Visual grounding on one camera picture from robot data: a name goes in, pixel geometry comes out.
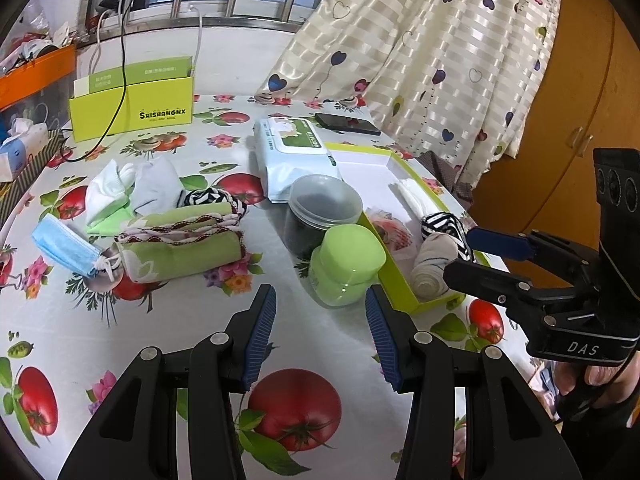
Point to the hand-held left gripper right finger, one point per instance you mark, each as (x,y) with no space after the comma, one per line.
(382,340)

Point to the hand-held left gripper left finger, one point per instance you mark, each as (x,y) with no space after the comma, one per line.
(260,330)

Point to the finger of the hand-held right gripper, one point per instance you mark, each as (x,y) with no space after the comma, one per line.
(480,275)
(495,242)

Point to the white striped towel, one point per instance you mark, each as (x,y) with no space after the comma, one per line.
(430,270)

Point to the black white striped sock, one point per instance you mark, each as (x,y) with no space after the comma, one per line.
(445,225)
(205,197)

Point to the white cloth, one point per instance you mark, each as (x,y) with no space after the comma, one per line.
(412,192)

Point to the pale floral print cloth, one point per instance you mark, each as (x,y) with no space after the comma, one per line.
(392,232)

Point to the green towel with braided trim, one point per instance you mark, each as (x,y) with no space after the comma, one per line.
(190,255)

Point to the lime green shallow box tray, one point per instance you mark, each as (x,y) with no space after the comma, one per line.
(360,165)

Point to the light green cloth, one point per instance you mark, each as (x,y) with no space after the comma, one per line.
(117,221)

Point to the white textured sock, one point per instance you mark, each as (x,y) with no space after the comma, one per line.
(155,180)

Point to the white smooth sock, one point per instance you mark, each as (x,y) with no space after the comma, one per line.
(107,185)

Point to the blue face mask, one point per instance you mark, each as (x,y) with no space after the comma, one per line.
(60,242)

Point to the person's right forearm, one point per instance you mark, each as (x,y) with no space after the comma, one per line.
(610,442)

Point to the person's right hand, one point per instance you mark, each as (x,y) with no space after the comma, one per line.
(600,377)

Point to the dark brown cloth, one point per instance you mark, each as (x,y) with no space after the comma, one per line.
(447,175)

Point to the lime green plastic jar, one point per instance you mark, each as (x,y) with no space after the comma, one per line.
(345,255)

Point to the floral tomato print tablecloth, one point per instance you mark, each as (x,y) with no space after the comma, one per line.
(150,320)

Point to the clear plastic lidded container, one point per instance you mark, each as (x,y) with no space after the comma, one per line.
(320,200)

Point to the wooden wardrobe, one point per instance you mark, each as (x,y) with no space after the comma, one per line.
(575,85)

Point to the wet wipes pack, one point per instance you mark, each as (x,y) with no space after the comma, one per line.
(290,160)

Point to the black smartphone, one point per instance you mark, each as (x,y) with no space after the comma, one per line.
(345,122)

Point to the heart print striped curtain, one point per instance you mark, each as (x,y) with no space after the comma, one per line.
(400,60)

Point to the lime green cardboard box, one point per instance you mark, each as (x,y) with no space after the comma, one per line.
(150,110)

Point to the gold black striped tray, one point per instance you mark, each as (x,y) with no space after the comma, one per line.
(42,167)

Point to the blue white tissue box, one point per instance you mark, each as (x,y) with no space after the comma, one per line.
(20,152)

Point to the orange storage box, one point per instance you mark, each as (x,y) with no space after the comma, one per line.
(35,72)

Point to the pile of assorted packets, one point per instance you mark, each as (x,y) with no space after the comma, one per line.
(30,40)

